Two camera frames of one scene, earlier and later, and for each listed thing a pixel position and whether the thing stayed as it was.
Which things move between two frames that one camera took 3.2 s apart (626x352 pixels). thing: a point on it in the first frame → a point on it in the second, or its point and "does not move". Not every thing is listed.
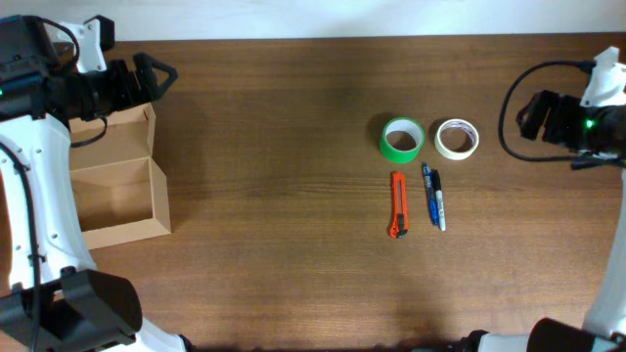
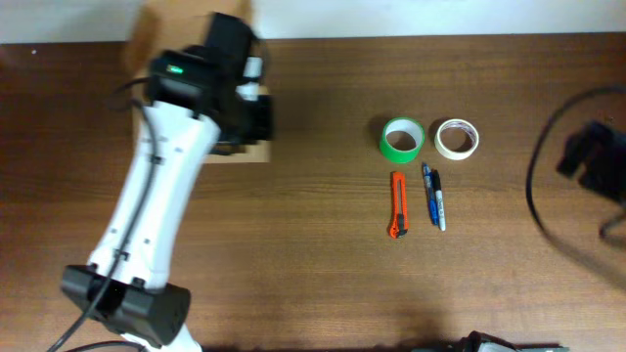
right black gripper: [561, 108] → [605, 140]
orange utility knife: [400, 216] does not move
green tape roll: [401, 139] does not move
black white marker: [439, 198] does not move
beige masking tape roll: [456, 139] does not move
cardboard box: [122, 188] → [167, 25]
